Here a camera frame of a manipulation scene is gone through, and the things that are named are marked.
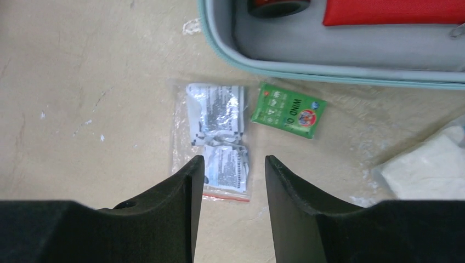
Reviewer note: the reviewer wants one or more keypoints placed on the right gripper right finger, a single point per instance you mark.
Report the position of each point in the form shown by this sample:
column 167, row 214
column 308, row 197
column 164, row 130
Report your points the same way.
column 311, row 225

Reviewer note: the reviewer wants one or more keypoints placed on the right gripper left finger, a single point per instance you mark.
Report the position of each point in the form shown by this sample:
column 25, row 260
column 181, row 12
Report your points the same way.
column 158, row 225

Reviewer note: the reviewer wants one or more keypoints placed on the clear bag of pads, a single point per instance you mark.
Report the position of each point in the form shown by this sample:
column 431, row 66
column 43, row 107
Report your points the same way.
column 209, row 120

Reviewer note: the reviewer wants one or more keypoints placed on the white gauze bag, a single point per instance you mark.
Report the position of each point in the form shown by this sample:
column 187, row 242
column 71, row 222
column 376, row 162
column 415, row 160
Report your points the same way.
column 431, row 170

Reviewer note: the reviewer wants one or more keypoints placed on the red first aid pouch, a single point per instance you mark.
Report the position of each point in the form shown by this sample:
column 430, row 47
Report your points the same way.
column 386, row 12

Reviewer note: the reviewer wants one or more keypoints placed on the brown medicine bottle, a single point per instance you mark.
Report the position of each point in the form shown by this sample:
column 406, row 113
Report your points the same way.
column 276, row 8

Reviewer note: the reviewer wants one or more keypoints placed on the green pill pack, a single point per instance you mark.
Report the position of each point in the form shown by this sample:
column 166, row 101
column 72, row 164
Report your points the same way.
column 288, row 110

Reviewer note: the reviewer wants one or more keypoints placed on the mint green open case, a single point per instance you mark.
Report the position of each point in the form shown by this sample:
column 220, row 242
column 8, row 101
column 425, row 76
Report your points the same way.
column 299, row 46

